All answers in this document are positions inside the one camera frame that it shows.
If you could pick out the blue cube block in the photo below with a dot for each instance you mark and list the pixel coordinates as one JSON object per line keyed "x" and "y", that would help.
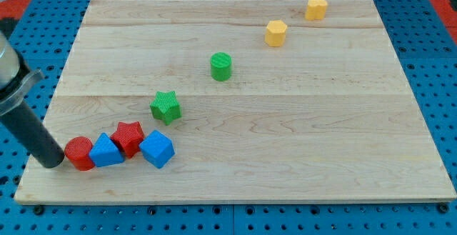
{"x": 157, "y": 149}

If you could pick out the green cylinder block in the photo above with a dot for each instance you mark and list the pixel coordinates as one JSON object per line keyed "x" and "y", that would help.
{"x": 221, "y": 66}

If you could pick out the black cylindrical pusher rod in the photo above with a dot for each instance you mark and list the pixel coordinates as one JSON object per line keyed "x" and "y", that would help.
{"x": 27, "y": 128}

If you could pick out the light wooden board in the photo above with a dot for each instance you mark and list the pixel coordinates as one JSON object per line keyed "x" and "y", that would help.
{"x": 327, "y": 118}

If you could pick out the red cylinder block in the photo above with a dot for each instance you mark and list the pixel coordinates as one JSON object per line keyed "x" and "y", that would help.
{"x": 77, "y": 152}

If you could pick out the yellow heart block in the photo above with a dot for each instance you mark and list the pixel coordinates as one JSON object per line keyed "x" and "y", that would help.
{"x": 316, "y": 10}

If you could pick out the blue triangular prism block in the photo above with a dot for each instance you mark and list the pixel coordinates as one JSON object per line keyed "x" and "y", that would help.
{"x": 105, "y": 153}

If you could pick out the yellow hexagon block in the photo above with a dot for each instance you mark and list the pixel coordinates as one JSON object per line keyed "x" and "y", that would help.
{"x": 275, "y": 35}

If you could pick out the red star block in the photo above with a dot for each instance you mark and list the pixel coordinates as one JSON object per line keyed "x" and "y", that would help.
{"x": 127, "y": 138}

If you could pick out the green star block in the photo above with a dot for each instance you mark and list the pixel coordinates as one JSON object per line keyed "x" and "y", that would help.
{"x": 165, "y": 107}

